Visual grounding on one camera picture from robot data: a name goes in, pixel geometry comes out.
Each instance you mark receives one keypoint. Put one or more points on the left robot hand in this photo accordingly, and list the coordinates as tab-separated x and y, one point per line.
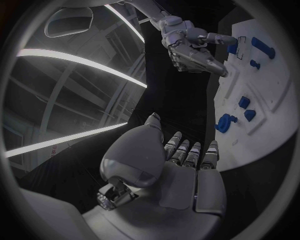
164	187

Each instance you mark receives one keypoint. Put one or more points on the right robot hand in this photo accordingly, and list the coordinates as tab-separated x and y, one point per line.
185	46

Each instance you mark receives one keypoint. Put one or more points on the blue block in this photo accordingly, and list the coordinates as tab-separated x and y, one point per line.
244	102
232	49
249	115

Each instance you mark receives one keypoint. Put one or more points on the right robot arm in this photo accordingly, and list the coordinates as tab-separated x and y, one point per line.
143	9

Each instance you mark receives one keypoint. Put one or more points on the white task board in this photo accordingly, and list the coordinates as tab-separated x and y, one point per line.
257	90

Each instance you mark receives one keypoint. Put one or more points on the blue short peg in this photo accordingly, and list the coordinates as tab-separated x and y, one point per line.
254	64

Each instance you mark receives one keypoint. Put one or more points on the blue long cylinder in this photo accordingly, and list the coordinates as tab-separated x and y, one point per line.
262	46

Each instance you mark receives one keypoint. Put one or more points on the blue gear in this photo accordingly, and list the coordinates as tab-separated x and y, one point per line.
223	123

